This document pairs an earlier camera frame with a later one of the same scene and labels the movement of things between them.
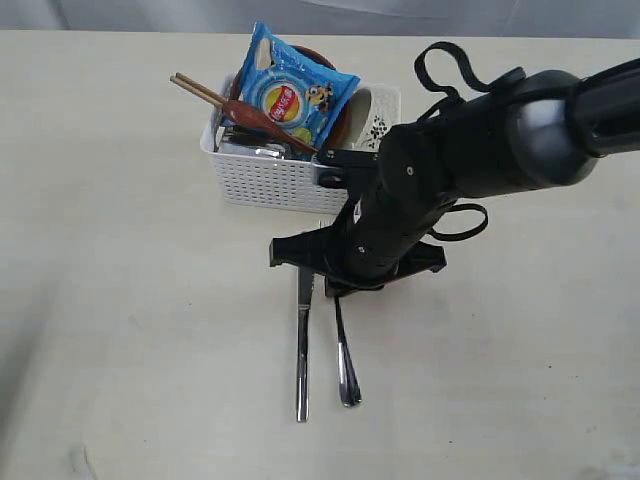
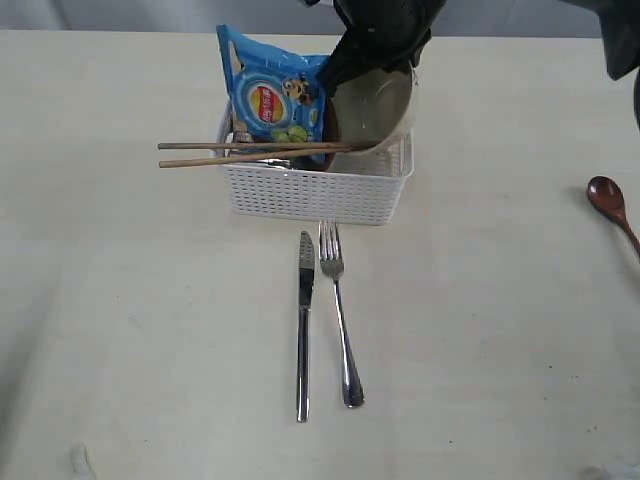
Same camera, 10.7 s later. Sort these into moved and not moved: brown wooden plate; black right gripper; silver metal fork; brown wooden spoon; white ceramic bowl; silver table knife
Moved: brown wooden plate; black right gripper; brown wooden spoon; white ceramic bowl
Not moved: silver table knife; silver metal fork
